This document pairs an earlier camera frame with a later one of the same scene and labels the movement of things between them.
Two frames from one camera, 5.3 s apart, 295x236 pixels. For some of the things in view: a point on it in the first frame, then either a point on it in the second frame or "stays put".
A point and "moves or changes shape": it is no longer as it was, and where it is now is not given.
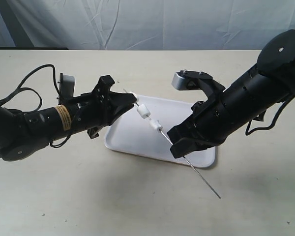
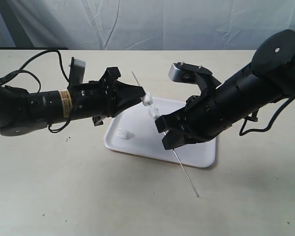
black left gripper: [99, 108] to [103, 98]
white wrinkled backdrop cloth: [142, 24] stays put
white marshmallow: [132, 92] moves or changes shape
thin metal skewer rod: [184, 157] to [173, 149]
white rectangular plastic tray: [132, 133] stays put
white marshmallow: [143, 111] to [147, 99]
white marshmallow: [155, 124] to [154, 112]
